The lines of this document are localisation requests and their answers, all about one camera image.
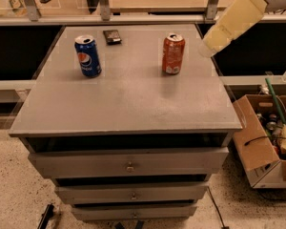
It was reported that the cardboard box with clutter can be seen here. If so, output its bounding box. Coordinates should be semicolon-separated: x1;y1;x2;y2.
234;94;286;189

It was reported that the black object on floor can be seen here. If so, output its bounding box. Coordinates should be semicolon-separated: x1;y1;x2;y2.
37;204;54;229

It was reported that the bottom grey drawer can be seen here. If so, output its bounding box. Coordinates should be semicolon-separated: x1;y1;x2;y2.
71;203;196;221

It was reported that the green stick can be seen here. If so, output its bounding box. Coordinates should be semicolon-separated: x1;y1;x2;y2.
265;77;286;124

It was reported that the black cable on floor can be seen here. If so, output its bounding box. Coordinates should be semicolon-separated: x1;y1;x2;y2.
207;186;230;229

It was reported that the top grey drawer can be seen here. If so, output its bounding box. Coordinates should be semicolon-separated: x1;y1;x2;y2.
29;148;228;178

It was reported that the orange soda can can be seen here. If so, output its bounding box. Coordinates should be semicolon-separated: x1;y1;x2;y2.
162;32;185;74

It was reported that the middle grey drawer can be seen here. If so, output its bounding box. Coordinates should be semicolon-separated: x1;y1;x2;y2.
55;182;208;205

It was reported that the grey drawer cabinet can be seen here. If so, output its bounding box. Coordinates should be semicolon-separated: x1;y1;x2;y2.
10;25;241;208

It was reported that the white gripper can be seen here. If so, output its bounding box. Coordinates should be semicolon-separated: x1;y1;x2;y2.
198;0;286;57

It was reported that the grey drawer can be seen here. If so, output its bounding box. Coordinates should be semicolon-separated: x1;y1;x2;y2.
55;182;208;205
71;203;196;221
29;148;228;178

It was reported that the blue pepsi can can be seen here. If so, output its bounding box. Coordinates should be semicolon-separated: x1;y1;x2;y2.
74;35;102;77

